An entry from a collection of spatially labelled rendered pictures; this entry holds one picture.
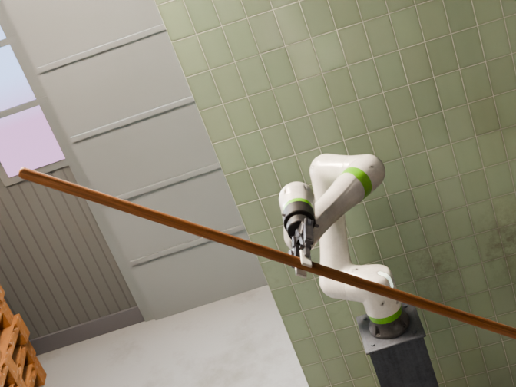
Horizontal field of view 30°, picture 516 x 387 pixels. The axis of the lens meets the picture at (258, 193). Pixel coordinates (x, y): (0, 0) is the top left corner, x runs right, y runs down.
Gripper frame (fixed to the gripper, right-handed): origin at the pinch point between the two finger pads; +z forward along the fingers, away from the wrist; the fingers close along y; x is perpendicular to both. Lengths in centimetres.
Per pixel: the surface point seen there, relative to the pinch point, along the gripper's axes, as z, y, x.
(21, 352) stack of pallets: -238, 266, 58
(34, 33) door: -276, 82, 107
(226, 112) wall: -121, 19, 17
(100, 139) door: -276, 131, 55
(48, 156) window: -277, 152, 79
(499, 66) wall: -120, -37, -73
